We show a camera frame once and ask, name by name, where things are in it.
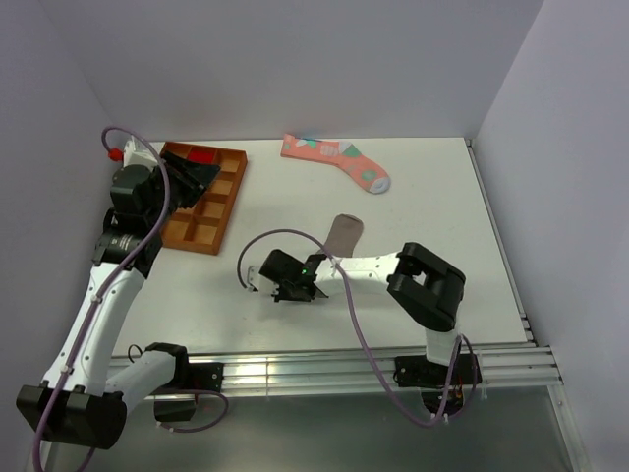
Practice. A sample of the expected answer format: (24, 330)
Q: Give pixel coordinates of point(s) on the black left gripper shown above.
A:
(200, 174)

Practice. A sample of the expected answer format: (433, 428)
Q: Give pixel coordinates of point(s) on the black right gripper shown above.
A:
(279, 293)

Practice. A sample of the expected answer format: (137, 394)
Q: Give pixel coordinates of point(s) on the red sock with bear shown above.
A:
(202, 155)

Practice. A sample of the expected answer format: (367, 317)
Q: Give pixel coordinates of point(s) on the beige sock orange stripes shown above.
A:
(344, 234)

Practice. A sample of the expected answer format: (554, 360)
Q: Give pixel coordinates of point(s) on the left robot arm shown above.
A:
(76, 402)

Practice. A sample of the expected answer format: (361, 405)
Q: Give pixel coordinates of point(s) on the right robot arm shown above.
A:
(427, 287)

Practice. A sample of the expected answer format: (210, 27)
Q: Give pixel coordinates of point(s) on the orange wooden compartment tray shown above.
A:
(201, 228)

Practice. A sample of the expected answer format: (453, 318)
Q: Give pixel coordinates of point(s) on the pink patterned sock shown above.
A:
(343, 155)

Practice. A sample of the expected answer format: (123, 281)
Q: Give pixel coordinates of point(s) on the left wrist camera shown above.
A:
(133, 153)

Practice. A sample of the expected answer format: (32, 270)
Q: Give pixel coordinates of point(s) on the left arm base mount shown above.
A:
(200, 377)

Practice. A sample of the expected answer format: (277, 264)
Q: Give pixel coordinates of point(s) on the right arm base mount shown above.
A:
(429, 378)

